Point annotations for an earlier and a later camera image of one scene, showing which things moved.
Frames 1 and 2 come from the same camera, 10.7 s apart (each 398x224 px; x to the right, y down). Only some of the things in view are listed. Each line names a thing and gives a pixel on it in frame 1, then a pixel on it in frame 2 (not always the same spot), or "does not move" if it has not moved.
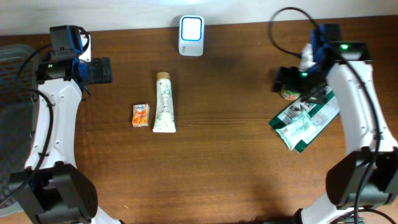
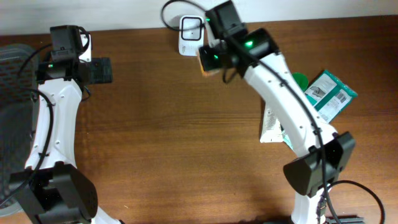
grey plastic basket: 18,67 does not move
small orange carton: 140,115 -> 206,73
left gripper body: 103,71 does not move
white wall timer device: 191,35 does not move
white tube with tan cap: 164,119 -> 272,130
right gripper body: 310,79 -> 213,53
